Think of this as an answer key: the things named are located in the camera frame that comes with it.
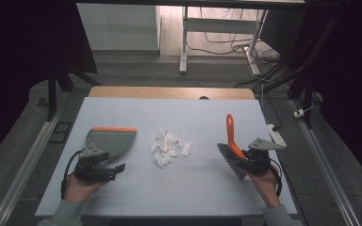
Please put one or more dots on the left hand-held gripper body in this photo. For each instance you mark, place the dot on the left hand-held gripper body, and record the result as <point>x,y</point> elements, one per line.
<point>91,163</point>

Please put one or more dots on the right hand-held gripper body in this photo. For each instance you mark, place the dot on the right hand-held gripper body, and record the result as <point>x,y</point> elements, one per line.
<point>259,160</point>

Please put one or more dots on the grey dustpan with orange edge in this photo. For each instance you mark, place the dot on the grey dustpan with orange edge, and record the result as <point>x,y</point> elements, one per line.
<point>116,141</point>

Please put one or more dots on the pile of white paper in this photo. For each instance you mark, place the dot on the pile of white paper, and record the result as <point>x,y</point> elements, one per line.
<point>169,147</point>

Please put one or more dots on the person's right hand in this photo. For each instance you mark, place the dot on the person's right hand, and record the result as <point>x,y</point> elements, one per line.
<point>265,185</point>

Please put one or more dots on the person's left hand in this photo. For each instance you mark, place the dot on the person's left hand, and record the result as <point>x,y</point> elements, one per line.
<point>78,190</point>

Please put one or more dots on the white power strip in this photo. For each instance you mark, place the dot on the white power strip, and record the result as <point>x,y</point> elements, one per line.
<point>275,134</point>

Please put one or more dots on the black plug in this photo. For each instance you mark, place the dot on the black plug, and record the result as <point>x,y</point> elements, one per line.
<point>276,128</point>

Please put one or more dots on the black floor plate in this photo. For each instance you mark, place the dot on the black floor plate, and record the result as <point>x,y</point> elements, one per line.
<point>59,132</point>

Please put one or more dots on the small white adapter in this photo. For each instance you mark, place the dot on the small white adapter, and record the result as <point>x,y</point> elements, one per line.
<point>299,113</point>

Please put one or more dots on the black metal stand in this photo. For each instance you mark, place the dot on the black metal stand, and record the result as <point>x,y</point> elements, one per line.
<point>52,94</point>
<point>308,94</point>

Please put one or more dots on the wooden table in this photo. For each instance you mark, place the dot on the wooden table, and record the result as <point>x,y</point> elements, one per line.
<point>154,92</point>

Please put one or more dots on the dark curtain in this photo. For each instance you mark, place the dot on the dark curtain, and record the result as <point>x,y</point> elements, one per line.
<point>12,62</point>
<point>352,78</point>

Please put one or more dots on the white cabinet panel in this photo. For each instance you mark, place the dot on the white cabinet panel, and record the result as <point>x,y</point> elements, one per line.
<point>116,28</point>

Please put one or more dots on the aluminium floor rail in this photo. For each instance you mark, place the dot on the aluminium floor rail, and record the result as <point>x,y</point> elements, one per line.
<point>323,166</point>
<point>28,163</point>

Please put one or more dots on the white metal desk frame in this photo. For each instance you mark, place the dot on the white metal desk frame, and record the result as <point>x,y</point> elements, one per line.
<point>220,25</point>

